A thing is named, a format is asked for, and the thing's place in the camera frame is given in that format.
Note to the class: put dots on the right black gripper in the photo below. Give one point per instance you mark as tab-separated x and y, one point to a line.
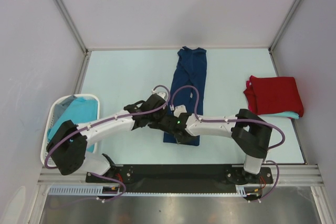
186	139

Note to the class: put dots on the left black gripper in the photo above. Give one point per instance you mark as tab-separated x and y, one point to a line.
163	110

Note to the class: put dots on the navy blue t shirt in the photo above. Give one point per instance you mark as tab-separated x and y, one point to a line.
189	79

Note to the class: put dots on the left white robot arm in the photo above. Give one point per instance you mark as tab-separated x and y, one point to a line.
68	146

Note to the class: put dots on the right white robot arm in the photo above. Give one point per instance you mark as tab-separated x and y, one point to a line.
250	133

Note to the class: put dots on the turquoise t shirt in basket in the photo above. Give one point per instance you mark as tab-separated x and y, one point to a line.
81	110

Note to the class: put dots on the grey shirt in basket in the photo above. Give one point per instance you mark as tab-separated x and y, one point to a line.
61	107

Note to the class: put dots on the folded red t shirt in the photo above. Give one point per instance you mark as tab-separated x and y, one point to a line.
273	95

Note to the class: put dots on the white laundry basket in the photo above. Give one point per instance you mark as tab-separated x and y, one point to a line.
43	152

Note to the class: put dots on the folded light blue t shirt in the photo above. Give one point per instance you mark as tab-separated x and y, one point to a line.
287	114

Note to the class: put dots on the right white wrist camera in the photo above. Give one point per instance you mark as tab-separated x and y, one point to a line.
178	110

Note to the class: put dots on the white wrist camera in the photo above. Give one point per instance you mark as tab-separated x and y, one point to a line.
162	94
178	110

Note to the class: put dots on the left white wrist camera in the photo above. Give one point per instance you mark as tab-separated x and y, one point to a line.
162	94

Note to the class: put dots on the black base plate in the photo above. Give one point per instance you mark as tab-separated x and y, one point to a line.
187	179

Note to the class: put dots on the light blue cable duct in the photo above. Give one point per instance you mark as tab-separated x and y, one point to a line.
90	190

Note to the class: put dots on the aluminium frame rail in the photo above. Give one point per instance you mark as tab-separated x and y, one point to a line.
289	175

